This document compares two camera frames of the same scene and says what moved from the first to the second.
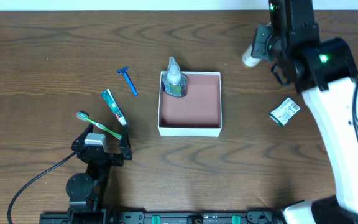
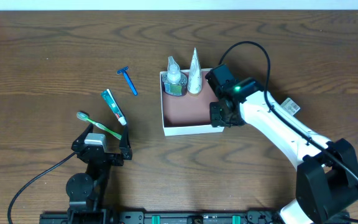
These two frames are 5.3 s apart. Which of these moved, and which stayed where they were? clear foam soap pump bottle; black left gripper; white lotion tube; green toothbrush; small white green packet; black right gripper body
Moved: white lotion tube; black right gripper body
Stayed: small white green packet; green toothbrush; black left gripper; clear foam soap pump bottle
